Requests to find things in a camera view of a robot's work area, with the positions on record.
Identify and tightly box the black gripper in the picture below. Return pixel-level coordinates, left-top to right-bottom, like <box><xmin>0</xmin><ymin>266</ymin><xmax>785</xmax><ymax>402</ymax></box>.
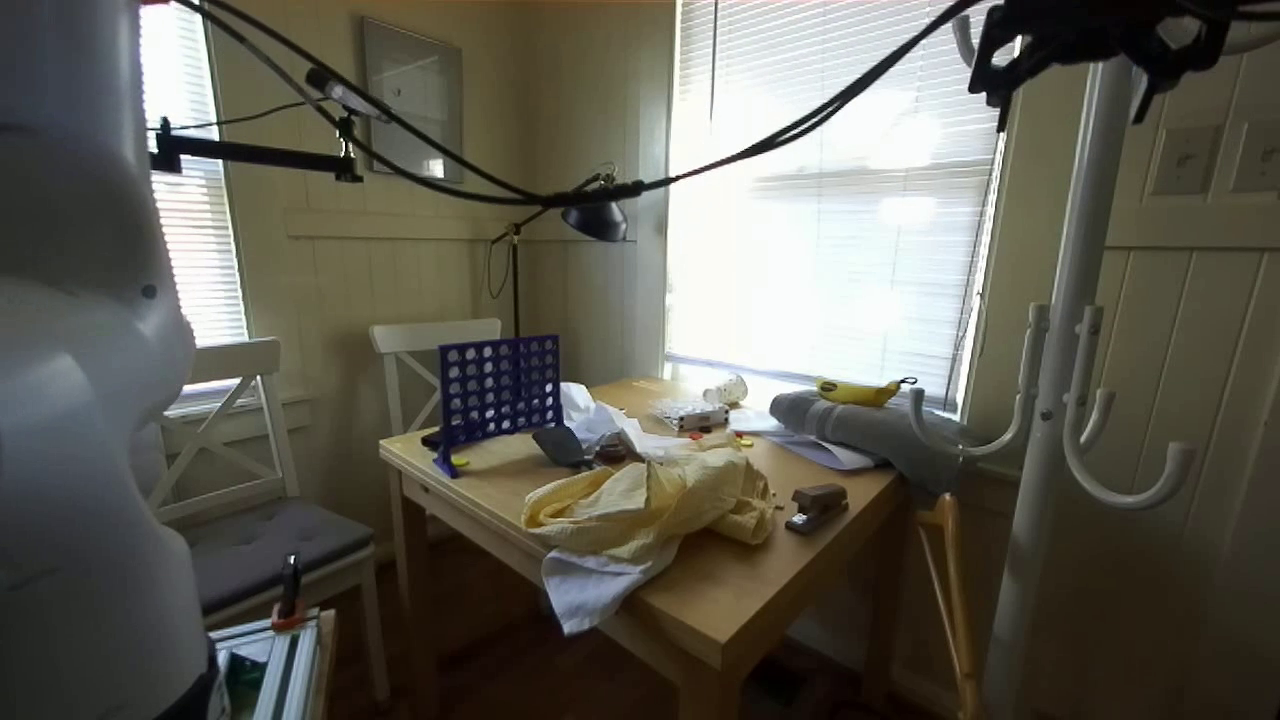
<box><xmin>967</xmin><ymin>0</ymin><xmax>1239</xmax><ymax>124</ymax></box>

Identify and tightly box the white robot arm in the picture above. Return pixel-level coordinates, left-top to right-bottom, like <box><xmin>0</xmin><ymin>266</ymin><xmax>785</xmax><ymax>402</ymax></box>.
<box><xmin>0</xmin><ymin>0</ymin><xmax>217</xmax><ymax>720</ymax></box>

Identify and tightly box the white coat rack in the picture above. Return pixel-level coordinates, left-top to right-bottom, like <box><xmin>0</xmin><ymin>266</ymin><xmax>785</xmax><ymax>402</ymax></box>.
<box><xmin>950</xmin><ymin>0</ymin><xmax>1274</xmax><ymax>720</ymax></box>

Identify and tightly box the white window blind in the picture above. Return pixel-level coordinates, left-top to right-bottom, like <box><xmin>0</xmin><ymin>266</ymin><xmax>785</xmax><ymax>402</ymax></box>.
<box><xmin>665</xmin><ymin>0</ymin><xmax>996</xmax><ymax>398</ymax></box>

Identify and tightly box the yellow banana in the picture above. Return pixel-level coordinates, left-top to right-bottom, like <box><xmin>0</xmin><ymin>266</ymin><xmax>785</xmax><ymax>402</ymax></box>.
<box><xmin>816</xmin><ymin>375</ymin><xmax>908</xmax><ymax>409</ymax></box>

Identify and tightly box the grey folded cloth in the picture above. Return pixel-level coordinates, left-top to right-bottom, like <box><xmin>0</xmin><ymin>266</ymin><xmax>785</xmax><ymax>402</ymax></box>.
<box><xmin>769</xmin><ymin>391</ymin><xmax>965</xmax><ymax>496</ymax></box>

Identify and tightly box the wooden folding stand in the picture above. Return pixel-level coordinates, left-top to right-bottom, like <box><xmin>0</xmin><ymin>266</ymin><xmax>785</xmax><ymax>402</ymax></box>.
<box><xmin>917</xmin><ymin>492</ymin><xmax>977</xmax><ymax>720</ymax></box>

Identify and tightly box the black stapler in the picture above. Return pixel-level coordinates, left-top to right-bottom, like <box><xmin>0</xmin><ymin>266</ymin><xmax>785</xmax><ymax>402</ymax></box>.
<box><xmin>785</xmin><ymin>486</ymin><xmax>848</xmax><ymax>537</ymax></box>

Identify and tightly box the black floor lamp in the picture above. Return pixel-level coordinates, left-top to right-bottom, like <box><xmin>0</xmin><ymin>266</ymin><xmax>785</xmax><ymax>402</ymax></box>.
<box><xmin>492</xmin><ymin>174</ymin><xmax>628</xmax><ymax>333</ymax></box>

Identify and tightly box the yellow cloth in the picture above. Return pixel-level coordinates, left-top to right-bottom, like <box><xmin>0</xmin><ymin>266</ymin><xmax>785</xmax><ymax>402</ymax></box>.
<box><xmin>519</xmin><ymin>447</ymin><xmax>777</xmax><ymax>560</ymax></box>

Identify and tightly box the wooden table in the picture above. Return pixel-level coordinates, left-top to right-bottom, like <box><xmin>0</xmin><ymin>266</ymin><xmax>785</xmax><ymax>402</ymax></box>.
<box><xmin>380</xmin><ymin>431</ymin><xmax>908</xmax><ymax>720</ymax></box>

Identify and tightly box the blue connect four grid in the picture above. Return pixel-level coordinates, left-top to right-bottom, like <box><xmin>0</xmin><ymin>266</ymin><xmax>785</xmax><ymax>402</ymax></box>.
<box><xmin>441</xmin><ymin>335</ymin><xmax>564</xmax><ymax>476</ymax></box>

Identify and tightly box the white cloth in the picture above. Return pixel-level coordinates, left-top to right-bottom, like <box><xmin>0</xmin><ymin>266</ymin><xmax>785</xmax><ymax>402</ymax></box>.
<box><xmin>540</xmin><ymin>384</ymin><xmax>676</xmax><ymax>635</ymax></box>

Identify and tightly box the white chair behind table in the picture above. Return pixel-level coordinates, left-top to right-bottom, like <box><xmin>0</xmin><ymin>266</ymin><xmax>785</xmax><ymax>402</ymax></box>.
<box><xmin>369</xmin><ymin>318</ymin><xmax>499</xmax><ymax>431</ymax></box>

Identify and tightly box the white chair with grey cushion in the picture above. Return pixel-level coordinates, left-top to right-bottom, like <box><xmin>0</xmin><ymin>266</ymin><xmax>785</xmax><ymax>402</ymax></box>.
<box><xmin>149</xmin><ymin>335</ymin><xmax>386</xmax><ymax>702</ymax></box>

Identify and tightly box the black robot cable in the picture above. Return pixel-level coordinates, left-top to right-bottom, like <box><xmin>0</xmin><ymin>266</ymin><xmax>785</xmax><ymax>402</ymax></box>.
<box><xmin>174</xmin><ymin>0</ymin><xmax>986</xmax><ymax>213</ymax></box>

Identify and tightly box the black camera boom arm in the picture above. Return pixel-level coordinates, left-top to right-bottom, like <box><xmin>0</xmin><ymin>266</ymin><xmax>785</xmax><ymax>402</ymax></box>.
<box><xmin>153</xmin><ymin>67</ymin><xmax>383</xmax><ymax>186</ymax></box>

